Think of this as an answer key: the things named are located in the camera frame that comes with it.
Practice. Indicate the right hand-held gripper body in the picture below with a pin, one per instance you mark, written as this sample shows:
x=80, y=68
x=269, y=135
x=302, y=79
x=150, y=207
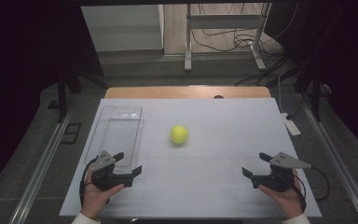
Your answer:
x=276, y=182

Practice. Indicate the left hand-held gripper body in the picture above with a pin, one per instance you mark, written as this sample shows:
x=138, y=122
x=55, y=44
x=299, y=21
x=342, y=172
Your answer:
x=105, y=180

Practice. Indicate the clear plastic tray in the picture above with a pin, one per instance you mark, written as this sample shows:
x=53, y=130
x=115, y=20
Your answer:
x=119, y=130

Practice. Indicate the yellow tennis ball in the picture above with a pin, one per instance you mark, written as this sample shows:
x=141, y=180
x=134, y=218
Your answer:
x=179, y=134

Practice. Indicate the person's right hand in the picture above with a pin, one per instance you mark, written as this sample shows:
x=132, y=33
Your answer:
x=287, y=202

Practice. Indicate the person's left hand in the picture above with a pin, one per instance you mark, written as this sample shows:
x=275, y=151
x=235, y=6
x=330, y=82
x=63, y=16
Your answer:
x=94, y=200

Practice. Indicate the white power strip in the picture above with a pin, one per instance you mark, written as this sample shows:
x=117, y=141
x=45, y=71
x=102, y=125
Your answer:
x=291, y=126

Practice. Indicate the white board table cover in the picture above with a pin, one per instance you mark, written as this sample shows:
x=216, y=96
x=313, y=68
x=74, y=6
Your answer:
x=205, y=180

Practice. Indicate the dark round table grommet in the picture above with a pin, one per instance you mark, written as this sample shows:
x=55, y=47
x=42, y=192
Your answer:
x=218, y=96

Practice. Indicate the black metal stand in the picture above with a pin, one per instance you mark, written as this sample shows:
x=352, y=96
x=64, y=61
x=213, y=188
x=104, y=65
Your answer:
x=315, y=99
x=62, y=93

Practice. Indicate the wooden table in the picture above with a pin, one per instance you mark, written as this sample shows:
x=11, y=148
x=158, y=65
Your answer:
x=174, y=92

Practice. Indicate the black curtain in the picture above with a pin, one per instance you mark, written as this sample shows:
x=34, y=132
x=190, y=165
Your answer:
x=348, y=62
x=18, y=77

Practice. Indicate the white cabinet panel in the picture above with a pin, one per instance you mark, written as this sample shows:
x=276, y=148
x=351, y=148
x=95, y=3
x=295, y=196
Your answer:
x=121, y=28

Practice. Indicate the black floor bracket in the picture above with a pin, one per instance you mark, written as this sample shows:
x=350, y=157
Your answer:
x=71, y=133

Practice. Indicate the aluminium floor rail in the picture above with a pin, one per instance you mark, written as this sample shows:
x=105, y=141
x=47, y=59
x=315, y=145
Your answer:
x=43, y=171
x=338, y=168

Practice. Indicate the white metal desk frame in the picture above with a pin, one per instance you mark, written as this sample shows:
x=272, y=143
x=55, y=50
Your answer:
x=223, y=21

